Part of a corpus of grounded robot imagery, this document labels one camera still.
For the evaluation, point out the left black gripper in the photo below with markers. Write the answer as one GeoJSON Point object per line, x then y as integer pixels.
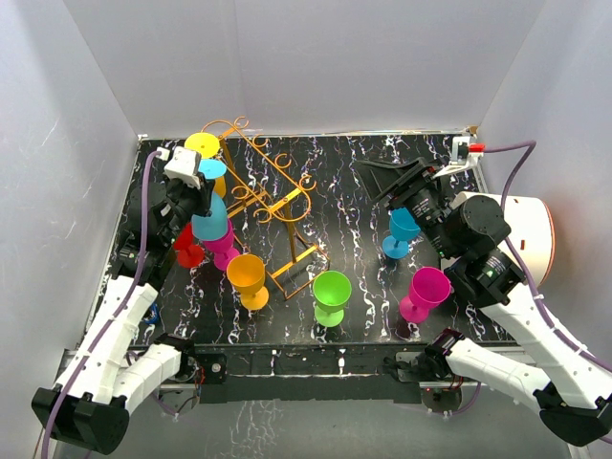
{"type": "Point", "coordinates": [203, 194]}

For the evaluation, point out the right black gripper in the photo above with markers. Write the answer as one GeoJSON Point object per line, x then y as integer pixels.
{"type": "Point", "coordinates": [382, 179]}

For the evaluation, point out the light blue plastic wine glass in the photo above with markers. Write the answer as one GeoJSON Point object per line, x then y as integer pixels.
{"type": "Point", "coordinates": [215, 226]}

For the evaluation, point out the yellow-orange plastic wine glass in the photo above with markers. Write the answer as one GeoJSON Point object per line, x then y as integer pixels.
{"type": "Point", "coordinates": [208, 146]}

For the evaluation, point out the magenta plastic wine glass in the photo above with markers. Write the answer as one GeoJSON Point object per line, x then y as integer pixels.
{"type": "Point", "coordinates": [223, 249]}

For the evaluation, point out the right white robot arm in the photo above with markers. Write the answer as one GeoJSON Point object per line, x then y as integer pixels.
{"type": "Point", "coordinates": [569, 392]}

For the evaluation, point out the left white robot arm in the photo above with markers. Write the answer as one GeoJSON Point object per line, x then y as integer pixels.
{"type": "Point", "coordinates": [91, 402]}

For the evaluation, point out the red plastic wine glass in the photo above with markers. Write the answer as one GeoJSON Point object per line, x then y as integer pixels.
{"type": "Point", "coordinates": [189, 254]}

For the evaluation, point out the orange plastic wine glass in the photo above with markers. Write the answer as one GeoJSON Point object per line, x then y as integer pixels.
{"type": "Point", "coordinates": [247, 274]}

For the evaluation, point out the green plastic wine glass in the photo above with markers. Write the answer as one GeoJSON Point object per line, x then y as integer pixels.
{"type": "Point", "coordinates": [332, 291]}

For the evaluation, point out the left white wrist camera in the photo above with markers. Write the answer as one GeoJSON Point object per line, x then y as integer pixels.
{"type": "Point", "coordinates": [182, 164]}

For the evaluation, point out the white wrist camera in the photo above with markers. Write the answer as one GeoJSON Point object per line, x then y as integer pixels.
{"type": "Point", "coordinates": [465, 155]}
{"type": "Point", "coordinates": [182, 164]}

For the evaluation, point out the gold wire wine glass rack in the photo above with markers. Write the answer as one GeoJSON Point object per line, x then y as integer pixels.
{"type": "Point", "coordinates": [250, 194]}

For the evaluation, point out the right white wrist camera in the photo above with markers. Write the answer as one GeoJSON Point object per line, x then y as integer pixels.
{"type": "Point", "coordinates": [465, 155]}

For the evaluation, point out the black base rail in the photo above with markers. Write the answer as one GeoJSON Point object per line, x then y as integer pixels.
{"type": "Point", "coordinates": [324, 372]}

